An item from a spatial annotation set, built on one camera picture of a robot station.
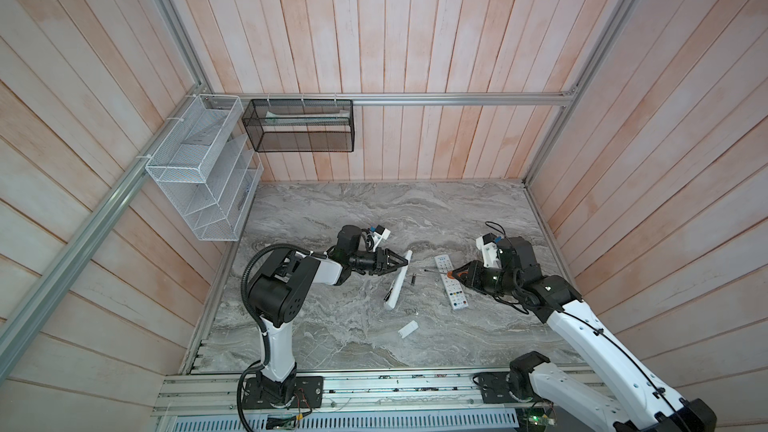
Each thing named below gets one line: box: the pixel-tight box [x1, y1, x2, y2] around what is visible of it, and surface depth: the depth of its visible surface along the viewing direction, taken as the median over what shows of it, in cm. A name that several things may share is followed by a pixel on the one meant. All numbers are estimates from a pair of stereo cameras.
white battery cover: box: [398, 320, 419, 339], surface depth 85 cm
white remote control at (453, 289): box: [434, 254, 469, 310], surface depth 90 cm
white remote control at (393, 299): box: [384, 250, 413, 311], surface depth 83 cm
